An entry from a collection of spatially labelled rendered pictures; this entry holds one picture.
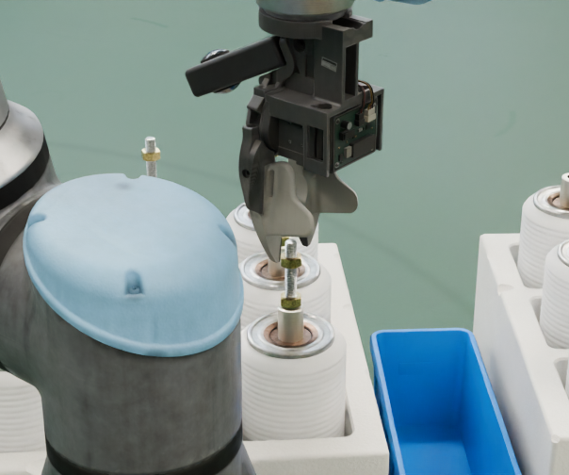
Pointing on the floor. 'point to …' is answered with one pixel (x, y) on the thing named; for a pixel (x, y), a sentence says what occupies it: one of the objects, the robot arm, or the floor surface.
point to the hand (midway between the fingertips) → (284, 236)
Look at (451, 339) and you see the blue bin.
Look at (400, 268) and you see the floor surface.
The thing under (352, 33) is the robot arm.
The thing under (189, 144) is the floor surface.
